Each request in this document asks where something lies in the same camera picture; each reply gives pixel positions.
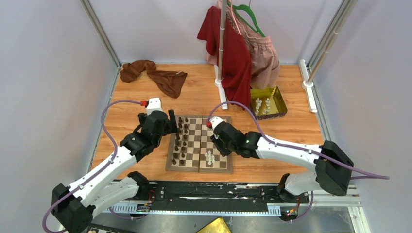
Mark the white corner rack foot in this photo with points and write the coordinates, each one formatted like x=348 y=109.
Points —
x=307 y=86

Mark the dark chess piece king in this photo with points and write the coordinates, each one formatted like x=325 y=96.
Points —
x=177 y=142

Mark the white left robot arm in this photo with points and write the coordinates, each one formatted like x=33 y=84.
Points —
x=76 y=205

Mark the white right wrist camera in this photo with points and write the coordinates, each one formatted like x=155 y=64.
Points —
x=215 y=121

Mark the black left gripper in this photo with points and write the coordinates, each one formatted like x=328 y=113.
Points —
x=172 y=124

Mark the yellow transparent tray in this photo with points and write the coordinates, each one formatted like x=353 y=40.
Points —
x=278 y=106

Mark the yellow object at bottom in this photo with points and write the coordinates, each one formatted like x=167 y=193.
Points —
x=218 y=225

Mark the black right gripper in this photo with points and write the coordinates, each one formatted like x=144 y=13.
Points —
x=217 y=141

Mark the red hanging shirt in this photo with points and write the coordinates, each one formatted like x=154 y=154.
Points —
x=237 y=66

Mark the wooden chess board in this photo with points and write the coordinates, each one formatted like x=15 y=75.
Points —
x=198 y=143

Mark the pink hanging garment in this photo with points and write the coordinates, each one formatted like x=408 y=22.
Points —
x=265 y=64

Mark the green clothes hanger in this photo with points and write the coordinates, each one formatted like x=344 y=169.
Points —
x=247 y=9

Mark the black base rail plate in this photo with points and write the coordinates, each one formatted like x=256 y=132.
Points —
x=210 y=198

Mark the white chess pieces in tray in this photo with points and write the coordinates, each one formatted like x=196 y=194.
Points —
x=262 y=106

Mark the brown crumpled cloth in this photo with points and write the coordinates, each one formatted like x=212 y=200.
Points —
x=168 y=82

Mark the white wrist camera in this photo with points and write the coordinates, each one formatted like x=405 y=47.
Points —
x=154 y=104
x=215 y=121

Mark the white clothes rack stand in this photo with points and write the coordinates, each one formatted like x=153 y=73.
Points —
x=219 y=66

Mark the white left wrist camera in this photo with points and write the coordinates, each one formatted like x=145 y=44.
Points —
x=154 y=104

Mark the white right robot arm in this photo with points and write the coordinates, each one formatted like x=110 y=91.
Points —
x=328 y=167

